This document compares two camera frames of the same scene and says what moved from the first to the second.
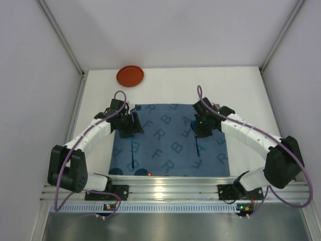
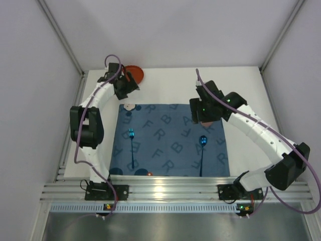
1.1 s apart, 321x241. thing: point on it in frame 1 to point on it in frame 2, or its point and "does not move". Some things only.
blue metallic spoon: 192,124 to 202,141
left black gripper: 131,128 to 128,82
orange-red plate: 130,76 does not move
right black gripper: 201,131 to 200,113
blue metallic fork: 132,139 does not move
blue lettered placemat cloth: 168,146 does not move
